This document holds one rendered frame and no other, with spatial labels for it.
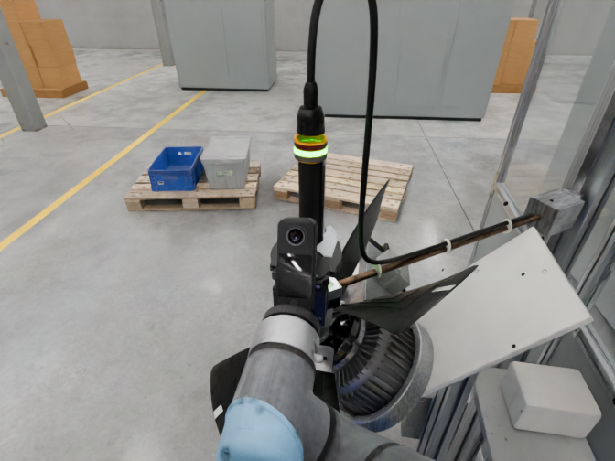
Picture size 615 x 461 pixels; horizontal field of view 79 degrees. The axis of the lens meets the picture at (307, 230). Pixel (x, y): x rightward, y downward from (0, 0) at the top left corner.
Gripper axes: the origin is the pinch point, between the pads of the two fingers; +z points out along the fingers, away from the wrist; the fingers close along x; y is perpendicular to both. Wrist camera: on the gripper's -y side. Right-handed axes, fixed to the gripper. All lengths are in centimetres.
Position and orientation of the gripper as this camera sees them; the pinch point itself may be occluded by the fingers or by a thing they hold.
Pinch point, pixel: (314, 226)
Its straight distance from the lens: 58.9
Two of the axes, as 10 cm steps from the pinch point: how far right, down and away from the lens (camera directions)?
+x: 9.9, 0.9, -1.3
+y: 0.0, 8.3, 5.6
